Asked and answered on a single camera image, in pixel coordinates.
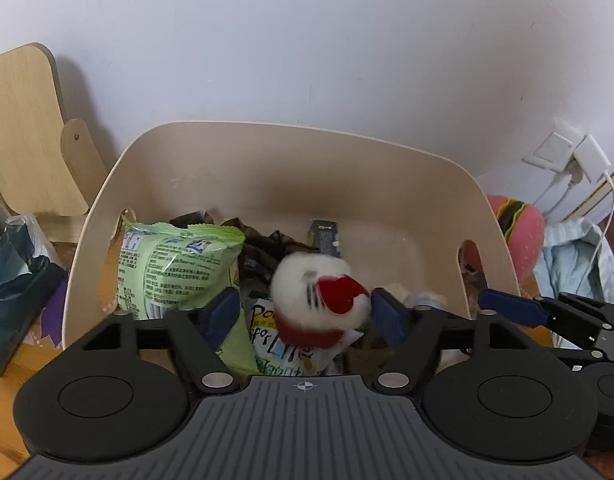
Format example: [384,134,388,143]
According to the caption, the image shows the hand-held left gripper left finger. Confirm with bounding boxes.
[57,287,241,395]

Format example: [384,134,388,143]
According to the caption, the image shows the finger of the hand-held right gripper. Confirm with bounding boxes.
[478,288,614,343]
[549,345,612,372]

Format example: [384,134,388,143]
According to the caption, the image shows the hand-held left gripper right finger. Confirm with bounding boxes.
[371,288,558,395]

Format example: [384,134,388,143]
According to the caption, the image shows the cream fabric scrunchie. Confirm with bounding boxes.
[387,283,416,307]

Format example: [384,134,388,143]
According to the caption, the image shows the light green snack packet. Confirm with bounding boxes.
[117,221,260,376]

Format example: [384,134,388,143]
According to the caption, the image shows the green and white chip packet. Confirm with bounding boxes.
[244,297,366,377]

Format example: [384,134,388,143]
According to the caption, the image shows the white cat plush toy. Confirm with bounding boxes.
[269,252,373,351]

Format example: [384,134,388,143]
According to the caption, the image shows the small black box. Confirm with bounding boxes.
[307,218,344,260]

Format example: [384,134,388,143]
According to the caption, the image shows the beige plastic storage bin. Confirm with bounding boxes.
[62,121,522,377]

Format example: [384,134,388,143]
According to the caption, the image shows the light blue cloth bag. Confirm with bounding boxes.
[533,217,614,307]

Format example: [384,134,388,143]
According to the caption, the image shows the pink burger toy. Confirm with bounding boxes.
[486,195,546,282]

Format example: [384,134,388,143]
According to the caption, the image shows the white charger plug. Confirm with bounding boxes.
[572,135,613,185]

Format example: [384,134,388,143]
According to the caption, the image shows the dark green tissue pack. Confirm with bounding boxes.
[0,214,69,379]

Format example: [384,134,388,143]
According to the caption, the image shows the wooden desk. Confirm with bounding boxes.
[0,240,558,480]

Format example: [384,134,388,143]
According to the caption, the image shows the thin white cable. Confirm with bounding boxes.
[574,172,614,302]

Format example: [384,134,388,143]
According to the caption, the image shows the thick white cable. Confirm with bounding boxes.
[534,170,582,213]

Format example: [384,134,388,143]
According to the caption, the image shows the cream door frame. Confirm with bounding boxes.
[562,160,614,223]

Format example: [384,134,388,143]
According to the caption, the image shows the white wall socket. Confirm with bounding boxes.
[523,131,586,171]

